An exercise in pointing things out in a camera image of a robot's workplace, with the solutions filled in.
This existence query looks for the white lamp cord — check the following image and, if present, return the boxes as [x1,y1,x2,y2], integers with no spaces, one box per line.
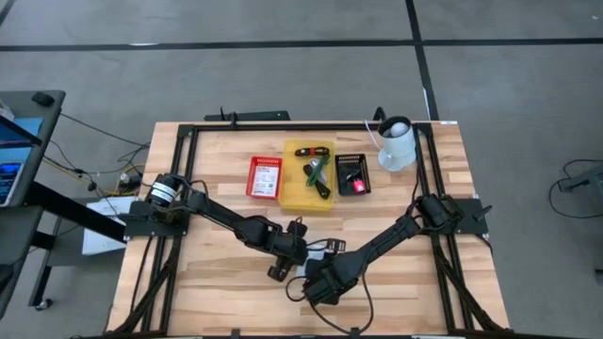
[364,120,383,151]

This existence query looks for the white card reader boxes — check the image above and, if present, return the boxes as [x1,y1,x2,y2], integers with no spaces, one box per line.
[251,164,281,198]

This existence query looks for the black mounting bar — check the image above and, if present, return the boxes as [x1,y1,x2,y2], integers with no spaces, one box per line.
[203,106,292,122]

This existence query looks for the black desk frame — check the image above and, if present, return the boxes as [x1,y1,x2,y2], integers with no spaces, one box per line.
[0,181,127,321]

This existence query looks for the plain black cable bundle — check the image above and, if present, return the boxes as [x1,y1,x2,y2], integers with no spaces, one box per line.
[302,164,332,201]

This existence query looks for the black cable with red strap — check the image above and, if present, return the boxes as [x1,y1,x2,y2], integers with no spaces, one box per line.
[294,146,331,158]

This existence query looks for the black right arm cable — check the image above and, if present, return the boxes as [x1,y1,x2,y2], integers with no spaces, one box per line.
[285,270,376,333]

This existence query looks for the white spot lamp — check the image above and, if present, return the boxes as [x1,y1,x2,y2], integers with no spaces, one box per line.
[377,115,418,172]

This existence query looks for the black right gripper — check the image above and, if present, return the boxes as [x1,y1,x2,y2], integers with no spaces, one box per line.
[303,237,365,305]

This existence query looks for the white card reader box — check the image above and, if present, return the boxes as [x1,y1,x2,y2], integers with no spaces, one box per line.
[295,249,327,279]

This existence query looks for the red plastic basket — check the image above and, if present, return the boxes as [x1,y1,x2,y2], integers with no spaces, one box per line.
[245,155,284,201]

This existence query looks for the grey side desk top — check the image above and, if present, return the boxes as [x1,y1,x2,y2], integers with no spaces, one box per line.
[0,89,67,208]

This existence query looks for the black plastic basket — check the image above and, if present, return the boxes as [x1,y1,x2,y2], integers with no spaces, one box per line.
[334,153,372,197]

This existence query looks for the white floor box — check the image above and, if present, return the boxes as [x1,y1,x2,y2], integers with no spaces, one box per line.
[82,196,139,257]

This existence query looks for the black aluminium table frame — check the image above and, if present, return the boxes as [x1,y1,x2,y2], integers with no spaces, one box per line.
[106,122,508,338]

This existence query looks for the blue screen tablet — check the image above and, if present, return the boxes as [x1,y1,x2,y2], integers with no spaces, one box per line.
[0,161,24,207]

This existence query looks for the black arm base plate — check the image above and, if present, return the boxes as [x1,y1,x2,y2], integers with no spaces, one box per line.
[449,197,492,235]
[122,200,190,238]

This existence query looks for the yellow plastic bin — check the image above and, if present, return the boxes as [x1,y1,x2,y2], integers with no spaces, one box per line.
[278,138,337,212]

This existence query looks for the green braided cable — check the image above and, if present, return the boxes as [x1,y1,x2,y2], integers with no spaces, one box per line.
[305,154,331,187]

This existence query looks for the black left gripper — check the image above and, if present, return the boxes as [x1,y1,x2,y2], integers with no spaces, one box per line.
[261,217,310,283]

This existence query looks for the black power adapter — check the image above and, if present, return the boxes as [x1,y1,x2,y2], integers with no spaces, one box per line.
[342,165,363,186]

